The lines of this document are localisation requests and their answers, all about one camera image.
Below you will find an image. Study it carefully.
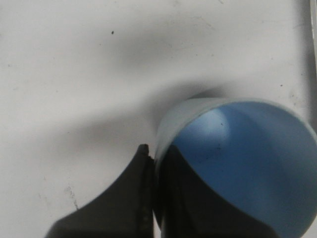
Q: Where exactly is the light blue plastic cup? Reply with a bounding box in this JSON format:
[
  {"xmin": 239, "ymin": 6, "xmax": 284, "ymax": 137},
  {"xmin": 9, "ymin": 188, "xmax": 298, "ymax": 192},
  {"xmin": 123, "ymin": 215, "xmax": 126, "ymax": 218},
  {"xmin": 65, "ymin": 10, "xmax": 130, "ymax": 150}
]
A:
[{"xmin": 155, "ymin": 98, "xmax": 317, "ymax": 238}]

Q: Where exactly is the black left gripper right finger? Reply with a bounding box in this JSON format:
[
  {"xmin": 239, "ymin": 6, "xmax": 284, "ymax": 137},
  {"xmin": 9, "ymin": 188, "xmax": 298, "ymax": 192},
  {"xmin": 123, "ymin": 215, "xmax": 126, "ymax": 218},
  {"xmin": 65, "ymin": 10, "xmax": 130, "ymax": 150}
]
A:
[{"xmin": 158, "ymin": 146, "xmax": 277, "ymax": 238}]

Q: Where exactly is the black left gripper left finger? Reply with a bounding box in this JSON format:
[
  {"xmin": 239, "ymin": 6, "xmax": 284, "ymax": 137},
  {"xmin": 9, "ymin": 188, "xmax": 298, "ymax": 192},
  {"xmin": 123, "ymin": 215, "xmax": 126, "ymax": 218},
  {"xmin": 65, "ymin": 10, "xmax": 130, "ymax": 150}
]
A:
[{"xmin": 46, "ymin": 144, "xmax": 154, "ymax": 238}]

